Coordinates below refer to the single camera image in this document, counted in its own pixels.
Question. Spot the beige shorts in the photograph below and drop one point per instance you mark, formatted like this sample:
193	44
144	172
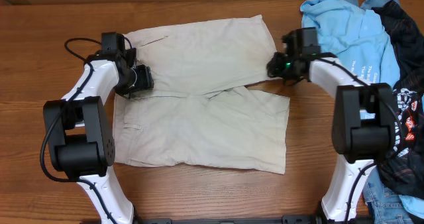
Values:
202	109

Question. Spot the light blue t-shirt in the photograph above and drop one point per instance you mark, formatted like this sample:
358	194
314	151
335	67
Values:
359	39

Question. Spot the dark printed t-shirt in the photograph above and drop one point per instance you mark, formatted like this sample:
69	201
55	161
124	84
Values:
404	173

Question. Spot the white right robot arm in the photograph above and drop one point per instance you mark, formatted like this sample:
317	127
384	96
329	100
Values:
363	127

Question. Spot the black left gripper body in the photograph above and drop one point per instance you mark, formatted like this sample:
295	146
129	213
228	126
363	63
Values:
144	80

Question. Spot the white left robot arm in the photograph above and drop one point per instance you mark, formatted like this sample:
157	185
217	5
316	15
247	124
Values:
78	146

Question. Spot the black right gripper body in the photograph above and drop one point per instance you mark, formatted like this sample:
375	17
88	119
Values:
285	69

